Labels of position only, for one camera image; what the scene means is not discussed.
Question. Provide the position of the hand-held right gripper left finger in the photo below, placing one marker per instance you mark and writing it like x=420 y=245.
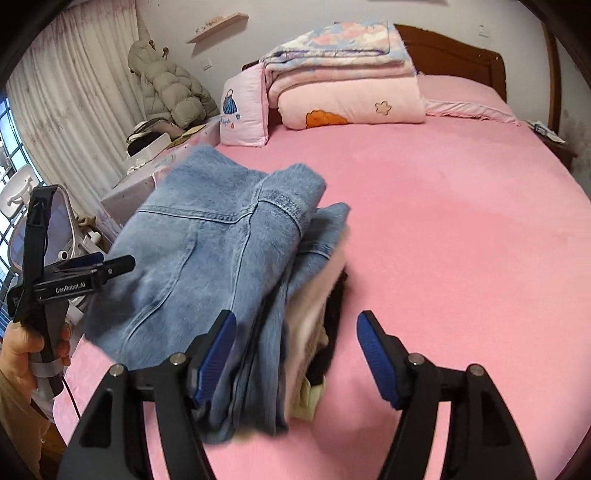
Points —
x=214 y=360

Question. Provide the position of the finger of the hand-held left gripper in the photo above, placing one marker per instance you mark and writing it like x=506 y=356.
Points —
x=83 y=261
x=119 y=265

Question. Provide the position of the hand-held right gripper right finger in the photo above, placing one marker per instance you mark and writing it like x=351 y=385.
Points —
x=376 y=364

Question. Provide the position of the blue denim jacket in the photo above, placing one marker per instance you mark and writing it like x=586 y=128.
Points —
x=194 y=240

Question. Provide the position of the person's left forearm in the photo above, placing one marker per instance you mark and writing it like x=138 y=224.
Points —
x=18 y=424

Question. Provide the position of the person's left hand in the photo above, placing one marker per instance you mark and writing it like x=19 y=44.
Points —
x=16 y=350

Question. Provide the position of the white mesh office chair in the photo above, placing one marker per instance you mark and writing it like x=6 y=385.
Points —
x=64 y=230

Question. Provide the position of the black folded garment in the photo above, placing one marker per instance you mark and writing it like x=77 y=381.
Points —
x=333 y=314

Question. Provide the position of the cream folded garment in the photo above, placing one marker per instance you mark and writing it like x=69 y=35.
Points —
x=307 y=398

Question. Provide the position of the covered bedside table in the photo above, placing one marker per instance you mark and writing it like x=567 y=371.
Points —
x=134 y=184

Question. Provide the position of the white fluffy folded sweater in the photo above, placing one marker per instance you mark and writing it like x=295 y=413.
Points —
x=307 y=318

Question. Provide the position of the white box with hats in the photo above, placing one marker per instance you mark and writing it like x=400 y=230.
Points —
x=147 y=143

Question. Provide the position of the white patterned curtain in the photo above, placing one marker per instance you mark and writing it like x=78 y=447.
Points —
x=74 y=92

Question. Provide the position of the bed with pink sheet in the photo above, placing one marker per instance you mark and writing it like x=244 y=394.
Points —
x=438 y=207

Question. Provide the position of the beige puffer jacket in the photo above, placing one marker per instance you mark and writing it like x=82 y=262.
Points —
x=171 y=87

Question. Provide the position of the pink pillow with bag print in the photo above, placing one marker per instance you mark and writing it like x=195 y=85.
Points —
x=242 y=110

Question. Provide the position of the pink quilt with orange print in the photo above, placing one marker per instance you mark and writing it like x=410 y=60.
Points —
x=360 y=104

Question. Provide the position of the flat pink ruffled pillow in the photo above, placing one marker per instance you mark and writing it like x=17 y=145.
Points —
x=466 y=108

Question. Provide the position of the brown wooden nightstand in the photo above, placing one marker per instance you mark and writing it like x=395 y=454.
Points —
x=554 y=143

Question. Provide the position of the plain pink folded blanket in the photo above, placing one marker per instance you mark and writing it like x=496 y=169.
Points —
x=341 y=74

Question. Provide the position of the floral folded blanket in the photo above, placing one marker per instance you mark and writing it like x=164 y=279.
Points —
x=332 y=44

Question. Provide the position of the white wall switch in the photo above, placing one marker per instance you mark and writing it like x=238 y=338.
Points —
x=485 y=31
x=207 y=64

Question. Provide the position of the pink wall shelf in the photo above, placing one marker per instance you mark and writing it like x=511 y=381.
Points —
x=217 y=28

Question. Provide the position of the brown wooden door frame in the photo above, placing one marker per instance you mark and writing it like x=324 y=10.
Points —
x=554 y=78

